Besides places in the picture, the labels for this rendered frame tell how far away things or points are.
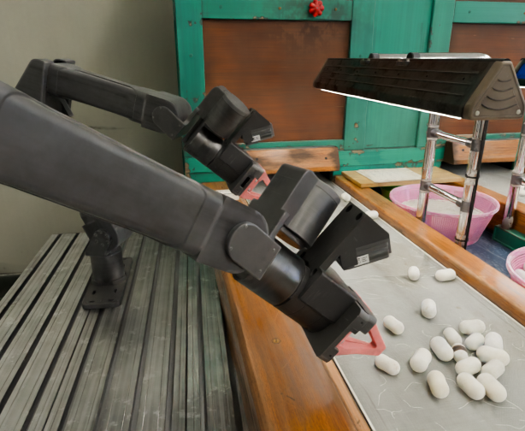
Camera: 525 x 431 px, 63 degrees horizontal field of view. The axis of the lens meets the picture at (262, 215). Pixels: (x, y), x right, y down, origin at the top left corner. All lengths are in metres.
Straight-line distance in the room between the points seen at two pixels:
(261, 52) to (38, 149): 1.05
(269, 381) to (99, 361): 0.32
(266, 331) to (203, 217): 0.30
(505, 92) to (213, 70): 0.84
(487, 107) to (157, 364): 0.58
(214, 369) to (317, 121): 0.87
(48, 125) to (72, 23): 1.83
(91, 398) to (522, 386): 0.56
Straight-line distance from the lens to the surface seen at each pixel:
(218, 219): 0.34
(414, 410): 0.56
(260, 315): 0.64
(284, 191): 0.41
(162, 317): 0.82
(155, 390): 0.68
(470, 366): 0.61
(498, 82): 0.61
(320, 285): 0.42
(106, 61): 2.08
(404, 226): 1.01
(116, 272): 0.93
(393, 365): 0.58
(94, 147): 0.30
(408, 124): 1.47
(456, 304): 0.77
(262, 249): 0.37
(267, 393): 0.51
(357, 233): 0.43
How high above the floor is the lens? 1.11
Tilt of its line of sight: 20 degrees down
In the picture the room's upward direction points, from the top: straight up
